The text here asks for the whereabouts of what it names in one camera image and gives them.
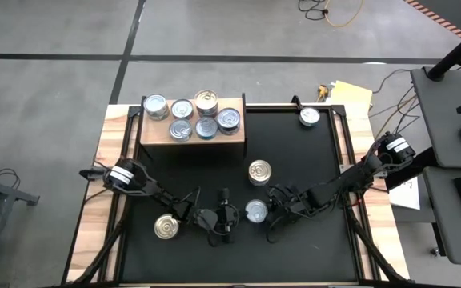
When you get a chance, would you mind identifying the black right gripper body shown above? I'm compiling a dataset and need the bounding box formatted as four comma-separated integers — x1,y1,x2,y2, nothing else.
277,186,312,220

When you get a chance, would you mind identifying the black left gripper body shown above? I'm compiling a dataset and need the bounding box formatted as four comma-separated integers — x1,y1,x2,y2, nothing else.
193,206,240,235

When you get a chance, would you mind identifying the blue rimmed seafood can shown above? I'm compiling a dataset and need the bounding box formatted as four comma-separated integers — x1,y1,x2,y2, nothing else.
244,198,270,224

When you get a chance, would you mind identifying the teal labelled seafood can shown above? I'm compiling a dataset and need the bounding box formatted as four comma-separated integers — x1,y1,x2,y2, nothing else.
194,116,219,141

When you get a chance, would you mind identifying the silver lidded seafood can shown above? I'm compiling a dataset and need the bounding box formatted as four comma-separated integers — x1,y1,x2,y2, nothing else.
170,98,195,120
216,106,242,131

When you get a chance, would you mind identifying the green albacore tuna can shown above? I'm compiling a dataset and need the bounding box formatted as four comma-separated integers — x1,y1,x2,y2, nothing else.
168,118,194,143

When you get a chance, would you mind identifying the blue Wild Planet can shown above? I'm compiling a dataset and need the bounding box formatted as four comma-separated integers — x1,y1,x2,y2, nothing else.
194,89,219,115

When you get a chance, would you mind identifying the gold lidded seafood can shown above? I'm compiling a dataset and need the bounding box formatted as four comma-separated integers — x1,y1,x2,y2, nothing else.
153,214,180,241

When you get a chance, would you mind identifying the teal rimmed seafood can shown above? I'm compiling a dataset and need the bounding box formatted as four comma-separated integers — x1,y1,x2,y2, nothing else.
299,106,322,128

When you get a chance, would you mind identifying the white paper sheet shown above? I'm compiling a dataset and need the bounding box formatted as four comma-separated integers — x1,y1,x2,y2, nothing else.
388,175,422,212

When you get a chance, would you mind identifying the yellow paper sheet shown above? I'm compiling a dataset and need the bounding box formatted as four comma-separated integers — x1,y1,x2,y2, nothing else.
329,79,375,108

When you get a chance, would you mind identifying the black diagonal rig beam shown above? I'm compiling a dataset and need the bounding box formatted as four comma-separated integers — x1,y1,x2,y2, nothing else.
386,147,442,192

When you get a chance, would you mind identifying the grey desk top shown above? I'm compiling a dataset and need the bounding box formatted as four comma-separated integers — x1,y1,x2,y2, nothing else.
410,66,461,169
422,166,461,266

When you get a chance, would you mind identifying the black rig pole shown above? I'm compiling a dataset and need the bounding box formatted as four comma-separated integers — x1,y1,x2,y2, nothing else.
426,22,461,81

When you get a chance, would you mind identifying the grey metal stand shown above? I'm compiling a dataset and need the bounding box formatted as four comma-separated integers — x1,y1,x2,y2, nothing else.
0,162,40,288

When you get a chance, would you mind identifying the striped hazard tape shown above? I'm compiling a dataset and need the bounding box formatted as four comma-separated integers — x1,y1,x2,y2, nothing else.
403,0,461,40

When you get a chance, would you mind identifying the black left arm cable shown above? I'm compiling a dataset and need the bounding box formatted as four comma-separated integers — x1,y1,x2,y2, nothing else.
207,222,240,248

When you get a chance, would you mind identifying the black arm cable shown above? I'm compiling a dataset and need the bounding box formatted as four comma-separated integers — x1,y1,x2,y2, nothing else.
207,222,240,248
264,218,292,245

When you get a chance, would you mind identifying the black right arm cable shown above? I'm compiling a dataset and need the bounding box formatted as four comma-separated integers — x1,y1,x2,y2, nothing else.
264,218,292,245

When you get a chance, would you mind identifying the wooden shelf black frame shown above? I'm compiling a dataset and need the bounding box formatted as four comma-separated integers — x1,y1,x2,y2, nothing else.
137,92,250,160

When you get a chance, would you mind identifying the black table frame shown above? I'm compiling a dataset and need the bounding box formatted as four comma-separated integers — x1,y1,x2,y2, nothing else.
60,94,414,288

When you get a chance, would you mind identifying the yellow cable connector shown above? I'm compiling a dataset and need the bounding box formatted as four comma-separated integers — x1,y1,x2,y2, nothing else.
316,83,331,103

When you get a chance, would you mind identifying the black floor cable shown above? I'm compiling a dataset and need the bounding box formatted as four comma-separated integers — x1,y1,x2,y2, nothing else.
297,0,330,22

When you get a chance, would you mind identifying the yellow floor cable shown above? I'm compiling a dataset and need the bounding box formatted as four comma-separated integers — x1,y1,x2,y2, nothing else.
325,0,366,28

